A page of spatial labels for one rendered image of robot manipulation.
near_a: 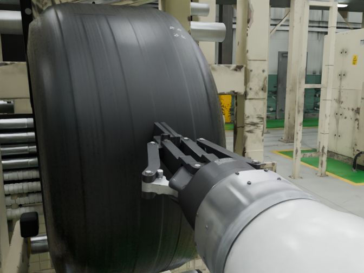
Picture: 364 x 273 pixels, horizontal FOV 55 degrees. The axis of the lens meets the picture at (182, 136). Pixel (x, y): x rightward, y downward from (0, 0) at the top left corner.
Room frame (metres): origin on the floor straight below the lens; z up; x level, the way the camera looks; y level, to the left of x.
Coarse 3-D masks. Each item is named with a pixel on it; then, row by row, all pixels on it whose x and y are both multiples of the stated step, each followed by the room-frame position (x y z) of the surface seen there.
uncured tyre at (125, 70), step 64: (64, 64) 0.49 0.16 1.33; (128, 64) 0.52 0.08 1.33; (192, 64) 0.56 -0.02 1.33; (64, 128) 0.46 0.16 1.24; (128, 128) 0.47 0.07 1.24; (192, 128) 0.51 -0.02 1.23; (64, 192) 0.45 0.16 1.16; (128, 192) 0.46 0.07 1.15; (64, 256) 0.48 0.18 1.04; (128, 256) 0.50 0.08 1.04; (192, 256) 0.58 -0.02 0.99
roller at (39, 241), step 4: (36, 236) 0.80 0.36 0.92; (40, 236) 0.80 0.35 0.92; (44, 236) 0.80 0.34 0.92; (32, 240) 0.79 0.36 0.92; (36, 240) 0.79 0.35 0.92; (40, 240) 0.79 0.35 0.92; (44, 240) 0.80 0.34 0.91; (32, 244) 0.78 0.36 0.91; (36, 244) 0.79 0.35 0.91; (40, 244) 0.79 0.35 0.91; (44, 244) 0.79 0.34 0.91; (32, 248) 0.78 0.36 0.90; (36, 248) 0.78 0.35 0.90; (40, 248) 0.79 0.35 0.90; (44, 248) 0.79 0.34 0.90; (32, 252) 0.78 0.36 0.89; (36, 252) 0.79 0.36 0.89; (40, 252) 0.79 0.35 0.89; (44, 252) 0.80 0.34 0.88
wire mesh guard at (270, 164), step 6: (264, 162) 1.24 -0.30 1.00; (270, 162) 1.25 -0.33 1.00; (276, 162) 1.25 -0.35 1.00; (12, 198) 0.95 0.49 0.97; (12, 204) 0.95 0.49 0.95; (24, 204) 0.97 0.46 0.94; (42, 204) 0.99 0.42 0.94; (198, 258) 1.16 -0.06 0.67; (186, 264) 1.14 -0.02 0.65; (204, 264) 1.17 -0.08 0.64; (36, 270) 0.98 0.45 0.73; (174, 270) 1.13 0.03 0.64; (186, 270) 1.14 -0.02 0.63
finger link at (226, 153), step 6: (198, 144) 0.41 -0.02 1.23; (204, 144) 0.40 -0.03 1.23; (210, 144) 0.40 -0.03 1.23; (210, 150) 0.39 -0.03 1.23; (216, 150) 0.38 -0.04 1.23; (222, 150) 0.38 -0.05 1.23; (228, 150) 0.38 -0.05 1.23; (216, 156) 0.38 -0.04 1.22; (222, 156) 0.38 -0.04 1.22; (228, 156) 0.37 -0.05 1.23; (234, 156) 0.37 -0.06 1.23; (240, 156) 0.37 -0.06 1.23; (246, 162) 0.35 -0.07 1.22; (252, 162) 0.35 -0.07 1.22; (258, 162) 0.35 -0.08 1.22; (258, 168) 0.35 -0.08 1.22
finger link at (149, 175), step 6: (150, 144) 0.39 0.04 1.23; (156, 144) 0.40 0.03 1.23; (150, 150) 0.37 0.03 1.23; (156, 150) 0.37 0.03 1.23; (150, 156) 0.36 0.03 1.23; (156, 156) 0.36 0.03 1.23; (150, 162) 0.34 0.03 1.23; (156, 162) 0.34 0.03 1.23; (150, 168) 0.32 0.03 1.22; (156, 168) 0.32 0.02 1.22; (144, 174) 0.31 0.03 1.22; (150, 174) 0.31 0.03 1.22; (156, 174) 0.32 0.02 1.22; (144, 180) 0.31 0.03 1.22; (150, 180) 0.31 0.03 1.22; (144, 192) 0.31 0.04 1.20; (150, 192) 0.31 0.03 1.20; (144, 198) 0.31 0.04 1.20; (150, 198) 0.31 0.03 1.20
